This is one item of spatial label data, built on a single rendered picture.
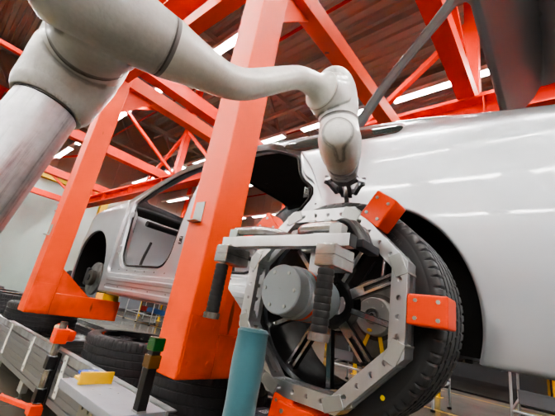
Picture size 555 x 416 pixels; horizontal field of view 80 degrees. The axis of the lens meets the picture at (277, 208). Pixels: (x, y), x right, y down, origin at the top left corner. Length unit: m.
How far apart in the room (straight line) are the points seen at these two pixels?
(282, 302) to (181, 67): 0.57
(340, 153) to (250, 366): 0.59
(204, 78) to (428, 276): 0.71
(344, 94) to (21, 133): 0.66
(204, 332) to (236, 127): 0.85
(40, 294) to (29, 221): 10.83
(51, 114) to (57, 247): 2.49
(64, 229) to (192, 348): 2.01
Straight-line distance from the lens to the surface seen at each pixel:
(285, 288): 0.86
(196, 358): 1.35
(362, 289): 1.03
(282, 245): 0.84
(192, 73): 0.60
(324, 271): 0.71
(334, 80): 0.88
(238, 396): 0.97
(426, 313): 0.85
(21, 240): 13.78
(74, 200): 3.15
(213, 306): 0.93
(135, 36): 0.56
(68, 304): 3.16
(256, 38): 1.81
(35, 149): 0.63
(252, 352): 0.95
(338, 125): 0.79
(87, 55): 0.61
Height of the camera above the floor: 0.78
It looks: 18 degrees up
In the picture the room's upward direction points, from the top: 10 degrees clockwise
